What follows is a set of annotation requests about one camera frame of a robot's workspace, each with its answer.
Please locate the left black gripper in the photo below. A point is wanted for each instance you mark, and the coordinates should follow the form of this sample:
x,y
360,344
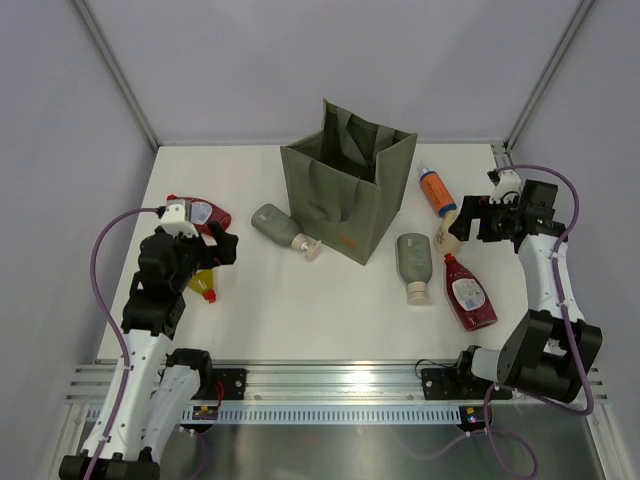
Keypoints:
x,y
223,252

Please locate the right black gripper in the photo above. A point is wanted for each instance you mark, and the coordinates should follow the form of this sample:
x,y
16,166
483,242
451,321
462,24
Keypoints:
x,y
477,207

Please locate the green pump bottle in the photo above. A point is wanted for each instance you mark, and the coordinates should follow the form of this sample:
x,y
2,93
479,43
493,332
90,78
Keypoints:
x,y
277,226

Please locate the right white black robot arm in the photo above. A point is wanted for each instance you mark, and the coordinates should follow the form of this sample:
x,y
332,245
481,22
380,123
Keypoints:
x,y
551,350

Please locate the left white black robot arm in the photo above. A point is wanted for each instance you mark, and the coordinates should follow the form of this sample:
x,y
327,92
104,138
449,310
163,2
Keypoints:
x,y
154,381

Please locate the green canvas bag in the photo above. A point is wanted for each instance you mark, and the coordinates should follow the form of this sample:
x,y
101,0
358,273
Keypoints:
x,y
346,183

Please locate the beige round bottle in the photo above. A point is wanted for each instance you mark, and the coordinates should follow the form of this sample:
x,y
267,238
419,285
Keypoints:
x,y
445,242

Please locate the red bottle on left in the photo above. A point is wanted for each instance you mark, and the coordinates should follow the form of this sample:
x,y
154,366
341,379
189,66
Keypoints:
x,y
204,212

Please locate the yellow bottle red cap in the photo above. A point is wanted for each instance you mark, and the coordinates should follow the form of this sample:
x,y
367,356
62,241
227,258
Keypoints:
x,y
203,283

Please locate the orange bottle blue base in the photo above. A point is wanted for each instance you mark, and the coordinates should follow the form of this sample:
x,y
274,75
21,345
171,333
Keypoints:
x,y
435,191

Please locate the green bottle beige cap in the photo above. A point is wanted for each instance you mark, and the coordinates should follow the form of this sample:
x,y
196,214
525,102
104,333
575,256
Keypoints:
x,y
414,265

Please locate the red bottle on right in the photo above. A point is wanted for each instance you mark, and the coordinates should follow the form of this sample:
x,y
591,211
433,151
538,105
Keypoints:
x,y
467,296

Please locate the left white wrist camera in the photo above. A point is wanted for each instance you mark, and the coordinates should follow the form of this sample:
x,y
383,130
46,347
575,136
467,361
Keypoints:
x,y
176,219

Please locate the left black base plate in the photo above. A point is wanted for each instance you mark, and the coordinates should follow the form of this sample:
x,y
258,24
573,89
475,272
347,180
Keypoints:
x,y
229,382

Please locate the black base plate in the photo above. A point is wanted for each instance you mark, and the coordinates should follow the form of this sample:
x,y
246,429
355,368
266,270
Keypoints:
x,y
439,383
229,382

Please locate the aluminium mounting rail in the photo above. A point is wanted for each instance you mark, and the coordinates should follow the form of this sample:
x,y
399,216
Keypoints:
x,y
333,383

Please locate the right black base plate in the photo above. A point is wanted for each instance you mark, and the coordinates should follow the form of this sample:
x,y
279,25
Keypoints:
x,y
439,383

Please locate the white slotted cable duct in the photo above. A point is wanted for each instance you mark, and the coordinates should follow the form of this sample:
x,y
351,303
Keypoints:
x,y
324,415

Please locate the right aluminium frame post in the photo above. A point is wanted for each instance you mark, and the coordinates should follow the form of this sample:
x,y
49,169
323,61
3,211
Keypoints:
x,y
553,64

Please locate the aluminium frame post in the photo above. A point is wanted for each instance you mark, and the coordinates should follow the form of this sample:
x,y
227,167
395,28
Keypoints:
x,y
553,64
101,45

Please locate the left aluminium frame post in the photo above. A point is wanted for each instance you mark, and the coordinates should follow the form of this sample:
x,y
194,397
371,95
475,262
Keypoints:
x,y
101,45

